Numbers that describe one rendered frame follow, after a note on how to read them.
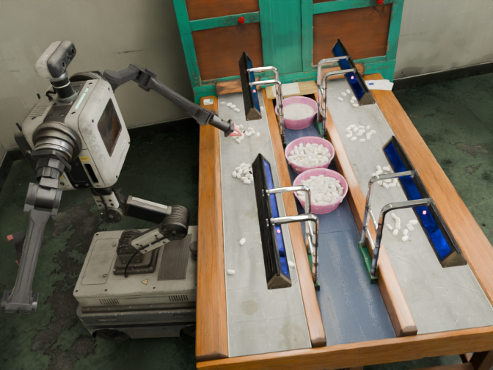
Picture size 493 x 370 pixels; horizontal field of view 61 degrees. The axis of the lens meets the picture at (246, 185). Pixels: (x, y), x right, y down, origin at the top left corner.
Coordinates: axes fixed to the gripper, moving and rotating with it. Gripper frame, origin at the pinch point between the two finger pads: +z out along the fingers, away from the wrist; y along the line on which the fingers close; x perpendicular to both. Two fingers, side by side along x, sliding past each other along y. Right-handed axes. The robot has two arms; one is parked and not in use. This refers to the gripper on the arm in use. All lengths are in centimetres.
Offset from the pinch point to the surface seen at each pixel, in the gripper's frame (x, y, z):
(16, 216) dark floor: 183, 45, -86
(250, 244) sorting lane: 6, -74, 5
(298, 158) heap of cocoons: -14.4, -18.8, 27.3
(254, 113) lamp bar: -25.7, -21.4, -11.0
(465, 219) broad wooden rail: -57, -77, 74
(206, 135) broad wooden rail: 17.0, 10.6, -12.2
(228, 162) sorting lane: 11.1, -14.3, -1.5
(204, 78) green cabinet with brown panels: 8, 58, -20
